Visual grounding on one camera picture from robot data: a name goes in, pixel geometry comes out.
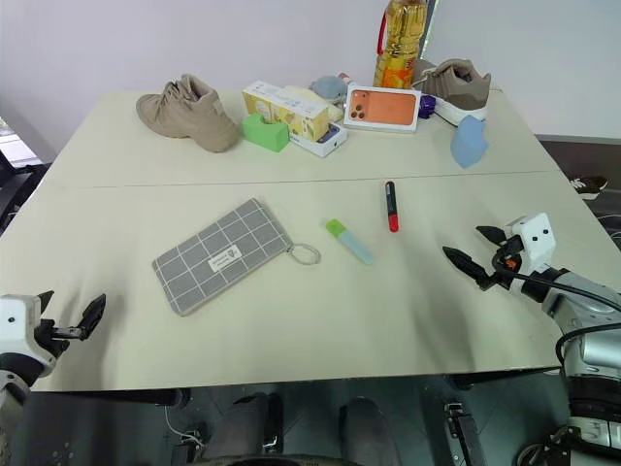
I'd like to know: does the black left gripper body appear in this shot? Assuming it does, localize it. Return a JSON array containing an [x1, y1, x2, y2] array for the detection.
[[34, 316, 82, 363]]

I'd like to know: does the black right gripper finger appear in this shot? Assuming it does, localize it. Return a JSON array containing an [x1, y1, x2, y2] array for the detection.
[[475, 224, 508, 247], [441, 246, 487, 288]]

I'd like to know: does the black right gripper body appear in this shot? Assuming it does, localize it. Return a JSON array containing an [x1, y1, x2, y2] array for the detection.
[[476, 232, 525, 292]]

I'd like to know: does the grey checked pencil pouch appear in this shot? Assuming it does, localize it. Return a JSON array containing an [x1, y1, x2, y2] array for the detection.
[[151, 197, 322, 318]]

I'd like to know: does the orange phone case package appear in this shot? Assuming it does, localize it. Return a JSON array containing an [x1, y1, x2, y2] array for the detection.
[[343, 83, 423, 134]]

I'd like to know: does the red and black pen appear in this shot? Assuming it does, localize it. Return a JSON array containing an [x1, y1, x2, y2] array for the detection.
[[384, 180, 402, 234]]

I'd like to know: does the dark sneaker on floor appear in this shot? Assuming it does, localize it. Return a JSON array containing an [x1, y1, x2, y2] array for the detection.
[[569, 175, 610, 201]]

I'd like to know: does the green and blue highlighter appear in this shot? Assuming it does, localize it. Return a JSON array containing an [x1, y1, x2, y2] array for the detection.
[[325, 218, 376, 266]]

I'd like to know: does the taupe white-soled sneaker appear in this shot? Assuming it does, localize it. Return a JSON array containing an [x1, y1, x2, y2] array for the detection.
[[410, 58, 492, 128]]

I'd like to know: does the white phone box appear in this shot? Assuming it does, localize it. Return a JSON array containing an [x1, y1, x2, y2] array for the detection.
[[288, 121, 349, 159]]

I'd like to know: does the cooking oil bottle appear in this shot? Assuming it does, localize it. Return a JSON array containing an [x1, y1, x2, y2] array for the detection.
[[372, 0, 434, 90]]

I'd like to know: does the grey-blue plush toy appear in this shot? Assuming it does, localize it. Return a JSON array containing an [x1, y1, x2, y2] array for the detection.
[[309, 74, 351, 104]]

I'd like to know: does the beige high-top shoe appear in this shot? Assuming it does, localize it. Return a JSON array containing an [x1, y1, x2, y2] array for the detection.
[[135, 73, 240, 154]]

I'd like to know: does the yellow and white carton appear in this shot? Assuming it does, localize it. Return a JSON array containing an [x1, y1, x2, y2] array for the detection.
[[241, 80, 330, 144]]

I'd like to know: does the green tape dispenser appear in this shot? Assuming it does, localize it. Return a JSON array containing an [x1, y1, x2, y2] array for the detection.
[[241, 113, 291, 154]]

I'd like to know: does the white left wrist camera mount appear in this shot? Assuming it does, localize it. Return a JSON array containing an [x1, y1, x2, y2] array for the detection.
[[0, 293, 55, 379]]

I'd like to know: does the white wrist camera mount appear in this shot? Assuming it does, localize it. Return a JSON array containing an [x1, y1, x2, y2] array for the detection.
[[0, 293, 55, 379], [503, 212, 555, 276]]

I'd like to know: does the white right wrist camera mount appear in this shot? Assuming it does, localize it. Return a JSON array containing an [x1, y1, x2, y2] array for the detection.
[[503, 212, 555, 276]]

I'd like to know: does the black table leg bracket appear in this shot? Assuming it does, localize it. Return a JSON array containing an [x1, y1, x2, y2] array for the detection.
[[157, 387, 191, 410], [439, 376, 479, 466]]

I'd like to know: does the black equipment frame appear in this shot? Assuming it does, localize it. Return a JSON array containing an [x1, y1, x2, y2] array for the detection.
[[0, 116, 49, 232]]

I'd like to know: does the white floor cable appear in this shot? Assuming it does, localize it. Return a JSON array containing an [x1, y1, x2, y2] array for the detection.
[[163, 405, 208, 450]]

